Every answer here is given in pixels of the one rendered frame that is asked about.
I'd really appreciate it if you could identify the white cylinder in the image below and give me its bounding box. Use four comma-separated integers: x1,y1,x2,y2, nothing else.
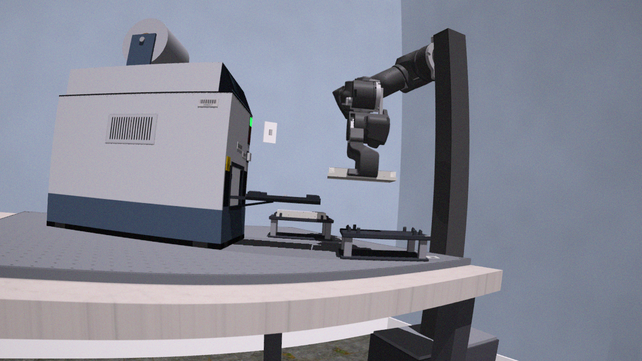
122,18,190,64

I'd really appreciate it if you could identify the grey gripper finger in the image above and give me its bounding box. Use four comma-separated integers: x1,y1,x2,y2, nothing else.
347,140,359,169
348,117,379,177

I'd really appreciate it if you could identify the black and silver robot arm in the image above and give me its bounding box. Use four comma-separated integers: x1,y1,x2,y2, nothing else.
333,36,435,119

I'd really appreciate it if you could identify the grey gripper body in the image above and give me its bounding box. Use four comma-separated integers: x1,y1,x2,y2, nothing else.
346,88,390,148

